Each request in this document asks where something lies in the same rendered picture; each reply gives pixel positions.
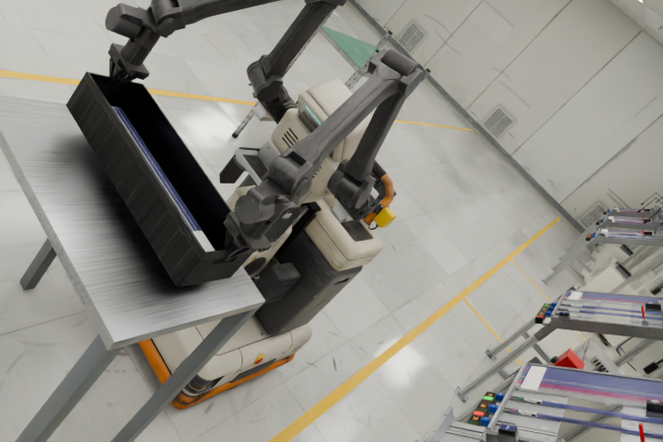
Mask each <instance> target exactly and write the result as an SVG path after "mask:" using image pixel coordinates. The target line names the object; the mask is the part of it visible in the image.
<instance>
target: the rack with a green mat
mask: <svg viewBox="0 0 663 442"><path fill-rule="evenodd" d="M335 9H336V8H334V9H333V10H332V11H331V12H330V13H329V14H328V15H327V16H326V18H325V19H324V20H323V21H322V23H321V24H320V25H319V27H318V28H317V29H316V30H315V32H314V33H313V34H312V36H311V37H310V38H309V39H308V41H307V42H306V43H305V45H304V46H303V47H302V48H301V50H300V51H299V52H298V53H297V55H296V56H295V57H294V59H293V60H292V61H291V63H290V64H289V65H288V67H287V69H286V71H285V73H284V75H285V74H286V73H287V72H288V70H289V69H290V68H291V66H292V65H293V64H294V62H295V61H296V60H297V59H298V57H299V56H300V55H301V53H302V52H303V51H304V49H305V48H306V47H307V45H308V44H309V43H310V42H311V40H312V39H313V38H314V36H315V35H316V34H317V32H319V33H320V34H321V35H322V36H323V37H324V38H325V39H326V40H327V41H328V42H329V44H330V45H331V46H332V47H333V48H334V49H335V50H336V51H337V52H338V53H339V54H340V55H341V56H342V57H343V58H344V59H345V60H346V61H347V63H348V64H349V65H350V66H351V67H352V68H353V69H354V70H355V71H354V73H353V74H352V75H351V76H350V78H349V79H348V80H347V81H346V82H345V84H344V85H345V86H346V88H347V89H348V90H349V91H350V90H351V89H352V88H353V87H354V86H355V84H356V83H357V82H358V81H359V80H360V78H361V77H362V76H363V77H367V78H370V76H371V74H370V73H368V64H369V61H370V60H371V59H372V58H373V57H374V56H375V55H376V54H377V53H378V52H379V51H381V50H380V48H381V47H382V46H383V44H384V43H385V42H386V41H387V40H388V38H389V37H390V36H391V35H392V34H393V33H392V32H391V31H388V32H387V33H386V34H385V35H384V36H383V38H382V39H381V40H380V41H379V42H378V44H377V45H376V46H375V45H372V44H370V43H367V42H365V41H362V40H359V39H357V38H354V37H350V36H348V35H345V34H343V33H340V32H337V31H335V30H332V29H330V28H327V27H325V26H324V23H325V22H326V21H327V19H328V18H329V17H330V15H331V14H332V13H333V11H334V10H335ZM284 75H283V76H282V78H283V77H284ZM259 104H260V102H259V101H257V102H256V104H255V105H254V106H253V108H254V107H256V106H257V105H259ZM254 115H255V114H254V113H253V109H251V110H250V112H249V113H248V114H247V116H246V117H245V118H244V119H243V121H242V122H241V123H240V125H239V126H238V127H237V129H236V130H235V131H234V133H233V134H232V136H233V137H234V138H237V137H238V136H239V134H240V133H241V132H242V131H243V129H244V128H245V127H246V125H247V124H248V123H249V121H250V120H251V119H252V118H253V116H254Z"/></svg>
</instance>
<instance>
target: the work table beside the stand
mask: <svg viewBox="0 0 663 442"><path fill-rule="evenodd" d="M0 148H1V150H2V152H3V154H4V156H5V158H6V160H7V162H8V164H9V165H10V167H11V169H12V171H13V173H14V175H15V177H16V179H17V181H18V183H19V184H20V186H21V188H22V190H23V192H24V194H25V196H26V198H27V200H28V201H29V203H30V205H31V207H32V209H33V211H34V213H35V215H36V217H37V219H38V221H39V223H40V225H41V227H42V229H43V231H44V233H45V234H46V236H47V239H46V240H45V242H44V244H43V245H42V247H41V248H40V250H39V251H38V253H37V255H36V257H35V258H34V260H33V261H32V263H31V264H30V266H29V267H28V269H27V270H26V272H25V274H24V275H23V277H22V278H21V280H20V283H21V285H22V287H23V289H24V290H28V289H35V288H36V286H37V284H38V283H39V281H40V280H41V278H42V277H43V275H44V274H45V272H46V271H47V269H48V268H49V266H50V265H51V263H52V262H53V260H54V259H55V257H56V256H58V258H59V260H60V262H61V264H62V266H63V267H64V269H65V271H66V273H67V275H68V277H69V279H70V281H71V283H72V284H73V286H74V288H75V290H76V292H77V294H78V296H79V298H80V300H81V302H82V303H83V305H84V307H85V309H86V311H87V313H88V315H89V317H90V319H91V320H92V322H93V324H94V326H95V328H96V330H97V332H98V335H97V337H96V338H95V339H94V341H93V342H92V343H91V344H90V346H89V347H88V348H87V350H86V351H85V352H84V353H83V355H82V356H81V357H80V358H79V360H78V361H77V362H76V364H75V365H74V366H73V367H72V369H71V370H70V371H69V373H68V374H67V375H66V376H65V378H64V379H63V380H62V382H61V383H60V384H59V385H58V387H57V388H56V389H55V390H54V392H53V393H52V394H51V396H50V397H49V398H48V399H47V401H46V402H45V403H44V405H43V406H42V407H41V408H40V410H39V411H38V412H37V414H36V415H35V416H34V418H33V419H32V420H31V422H30V423H29V424H28V425H27V427H26V428H25V429H24V430H23V432H22V433H21V434H20V436H19V437H18V438H17V439H16V441H15V442H46V441H47V439H48V438H49V437H50V436H51V435H52V433H53V432H54V431H55V430H56V428H57V427H58V426H59V425H60V424H61V422H62V421H63V420H64V419H65V418H66V416H67V415H68V414H69V413H70V411H71V410H72V409H73V408H74V407H75V405H76V404H77V403H78V402H80V400H81V399H82V398H83V397H84V395H85V394H86V393H87V392H88V391H89V389H90V388H91V387H92V386H93V385H94V383H95V382H96V381H97V380H98V379H99V377H100V376H101V375H102V374H103V372H104V371H105V370H106V369H107V368H108V366H109V365H110V364H111V363H112V361H113V360H114V359H115V358H116V356H117V355H118V354H119V353H120V352H121V350H122V349H123V348H124V347H125V346H126V345H129V344H132V343H136V342H139V341H143V340H146V339H150V338H153V337H157V336H160V335H164V334H168V333H171V332H177V331H181V330H184V329H188V328H191V327H195V326H198V325H202V324H205V323H209V322H212V321H216V320H219V319H222V320H221V321H220V323H219V324H218V325H217V326H216V327H215V328H214V329H213V330H212V331H211V332H210V334H209V335H208V336H207V337H206V338H205V339H204V340H203V341H202V342H201V343H200V345H199V346H198V347H197V348H196V349H195V350H194V351H193V352H192V353H191V354H190V355H189V357H188V358H187V359H186V360H185V361H184V362H183V363H182V364H181V365H180V367H179V368H178V369H177V370H176V371H175V372H174V373H173V374H172V375H171V376H170V377H169V379H168V380H167V381H166V382H165V383H164V384H163V385H162V386H161V387H160V388H159V390H158V391H157V392H156V393H155V394H154V395H153V396H152V397H151V398H150V399H149V400H148V402H147V403H146V404H145V405H144V406H143V407H142V408H141V409H140V410H138V412H137V413H136V414H135V415H134V416H133V417H132V418H131V419H130V420H129V421H128V422H127V424H126V425H125V426H124V427H123V428H122V429H121V430H120V431H119V432H118V433H117V435H116V436H115V437H114V438H113V439H112V441H111V442H133V441H134V440H135V439H136V438H137V437H138V436H139V435H140V434H141V433H142V432H143V430H144V429H145V428H146V427H147V426H148V425H149V424H150V423H151V422H152V421H153V420H154V419H155V418H156V417H157V416H158V415H159V414H160V412H161V411H162V410H163V409H164V408H165V407H166V406H167V405H168V404H169V403H170V402H171V401H172V400H173V399H174V398H175V397H176V396H177V394H178V393H179V392H180V391H181V390H182V389H183V388H184V387H185V386H186V385H187V384H188V383H189V382H190V381H191V380H192V379H193V377H194V376H195V375H196V374H197V373H198V372H199V371H200V370H201V369H202V368H203V367H204V366H205V365H206V364H207V363H208V362H209V360H210V359H211V358H212V357H213V356H214V355H215V354H216V353H217V352H218V351H219V350H220V349H221V348H222V347H223V346H224V345H225V344H226V342H227V341H228V340H229V339H230V338H231V337H232V336H233V335H234V334H235V333H236V332H237V331H238V330H239V329H240V328H241V327H242V326H243V324H244V323H245V322H246V321H247V320H248V319H249V318H250V317H251V316H252V315H253V314H254V313H255V312H256V311H257V310H258V308H259V307H260V306H261V305H262V304H263V303H264V302H265V300H264V298H263V297H262V295H261V294H260V292H259V291H258V289H257V287H256V286H255V284H254V283H253V282H252V280H251V279H250V277H249V276H248V274H247V273H246V271H245V270H244V268H243V267H242V266H241V267H240V268H239V269H238V270H237V271H236V272H235V273H234V274H233V275H232V277H230V278H225V279H220V280H214V281H208V282H203V283H197V284H192V285H187V286H182V287H177V286H176V285H175V283H174V281H173V280H172V278H171V277H170V275H169V273H168V272H167V271H166V269H165V268H164V266H163V264H162V263H161V261H160V260H159V258H158V256H157V255H156V253H155V251H154V250H153V248H152V246H151V245H150V243H149V241H148V240H147V238H146V237H145V235H144V233H143V232H142V230H141V228H140V227H139V225H138V223H137V222H136V220H135V218H134V217H133V215H132V214H131V212H130V210H129V209H128V207H127V205H126V204H125V202H124V200H123V199H122V197H121V196H120V194H119V192H118V191H117V189H116V187H115V186H114V184H113V182H112V181H111V178H110V177H109V175H108V174H107V172H106V170H105V169H104V167H103V165H102V164H101V162H100V160H99V159H98V157H97V155H96V154H95V152H94V151H93V149H92V147H91V146H90V144H89V142H88V141H87V139H86V137H85V136H84V134H83V133H82V131H81V129H80V128H79V126H78V124H77V123H76V121H75V119H74V118H73V116H72V114H71V113H70V111H69V110H68V108H67V106H66V104H62V103H55V102H48V101H41V100H33V99H26V98H18V97H11V96H4V95H0Z"/></svg>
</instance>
